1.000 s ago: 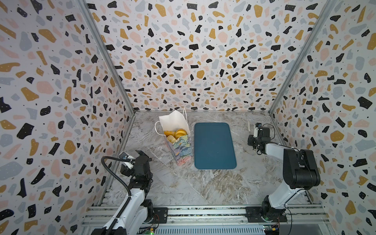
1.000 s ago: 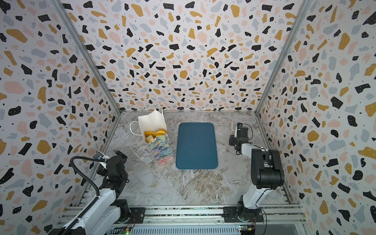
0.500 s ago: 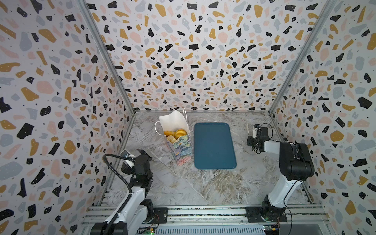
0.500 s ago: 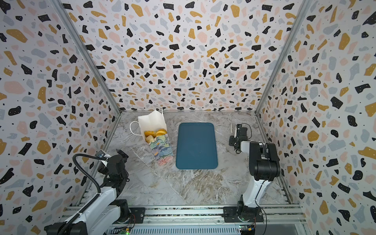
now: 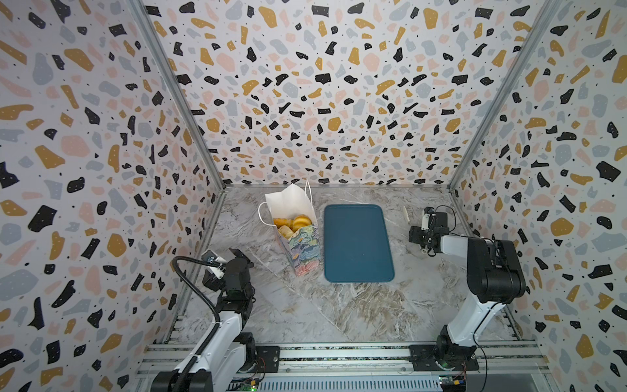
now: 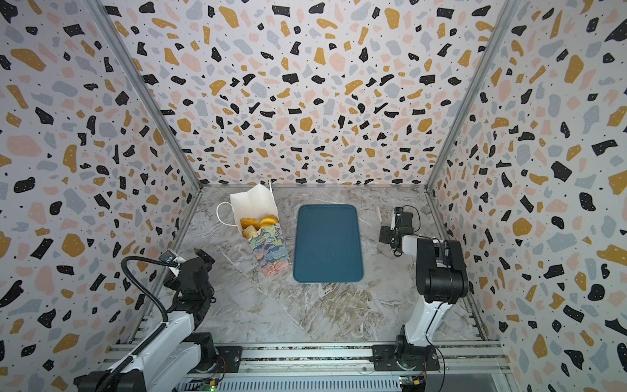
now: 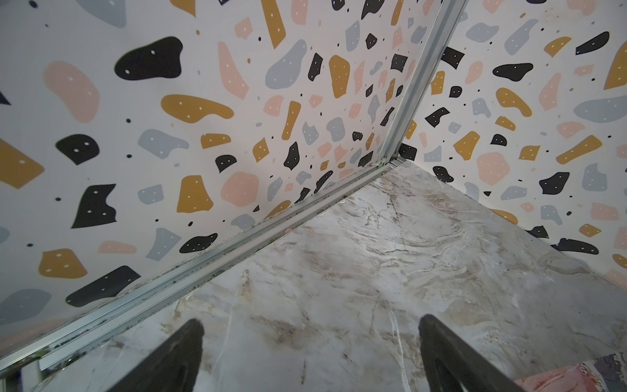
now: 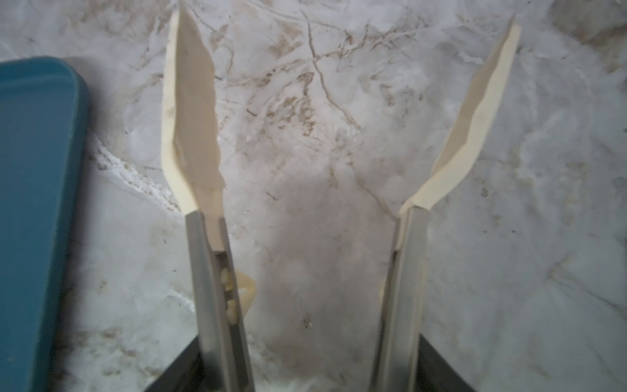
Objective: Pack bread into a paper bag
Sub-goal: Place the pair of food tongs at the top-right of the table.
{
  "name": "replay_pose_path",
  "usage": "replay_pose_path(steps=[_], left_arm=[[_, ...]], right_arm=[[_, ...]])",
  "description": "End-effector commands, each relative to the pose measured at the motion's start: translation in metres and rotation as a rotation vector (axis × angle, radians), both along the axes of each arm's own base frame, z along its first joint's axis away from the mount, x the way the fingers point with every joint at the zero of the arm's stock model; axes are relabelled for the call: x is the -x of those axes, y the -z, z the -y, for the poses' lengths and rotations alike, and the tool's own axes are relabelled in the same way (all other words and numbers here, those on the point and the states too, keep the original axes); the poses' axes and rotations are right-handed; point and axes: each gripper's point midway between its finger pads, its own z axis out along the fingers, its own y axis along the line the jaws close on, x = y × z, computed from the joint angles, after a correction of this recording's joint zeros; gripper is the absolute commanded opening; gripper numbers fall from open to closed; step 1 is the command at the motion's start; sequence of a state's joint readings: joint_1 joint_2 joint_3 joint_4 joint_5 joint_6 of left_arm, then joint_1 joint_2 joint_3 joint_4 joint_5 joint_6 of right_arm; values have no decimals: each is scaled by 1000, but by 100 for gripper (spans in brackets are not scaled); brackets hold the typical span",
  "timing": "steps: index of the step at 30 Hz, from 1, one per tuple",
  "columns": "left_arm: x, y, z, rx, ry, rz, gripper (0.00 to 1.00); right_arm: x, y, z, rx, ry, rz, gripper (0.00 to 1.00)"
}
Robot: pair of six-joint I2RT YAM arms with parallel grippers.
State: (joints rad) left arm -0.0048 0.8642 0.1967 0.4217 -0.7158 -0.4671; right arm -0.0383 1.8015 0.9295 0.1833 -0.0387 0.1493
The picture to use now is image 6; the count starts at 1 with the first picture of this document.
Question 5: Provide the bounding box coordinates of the rectangular pastry bread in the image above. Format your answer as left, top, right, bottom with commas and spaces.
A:
243, 225, 261, 240

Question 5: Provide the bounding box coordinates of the floral paper bag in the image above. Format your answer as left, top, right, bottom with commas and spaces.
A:
216, 183, 289, 277

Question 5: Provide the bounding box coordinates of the large seeded oval bread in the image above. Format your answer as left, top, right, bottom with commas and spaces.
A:
240, 218, 261, 230

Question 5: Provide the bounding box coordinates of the small striped bun top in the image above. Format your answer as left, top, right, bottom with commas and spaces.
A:
259, 215, 279, 228

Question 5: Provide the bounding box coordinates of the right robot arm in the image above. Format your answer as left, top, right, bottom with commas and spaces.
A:
379, 205, 470, 370

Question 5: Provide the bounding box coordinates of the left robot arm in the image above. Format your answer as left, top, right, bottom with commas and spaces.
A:
73, 248, 225, 391

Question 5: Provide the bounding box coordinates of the teal tray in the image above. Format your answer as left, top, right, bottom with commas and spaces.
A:
293, 204, 364, 284

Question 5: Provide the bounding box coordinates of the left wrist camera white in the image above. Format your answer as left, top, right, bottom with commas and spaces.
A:
158, 249, 186, 269

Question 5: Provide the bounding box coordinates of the black corrugated cable left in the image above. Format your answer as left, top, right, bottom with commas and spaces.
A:
95, 255, 180, 392

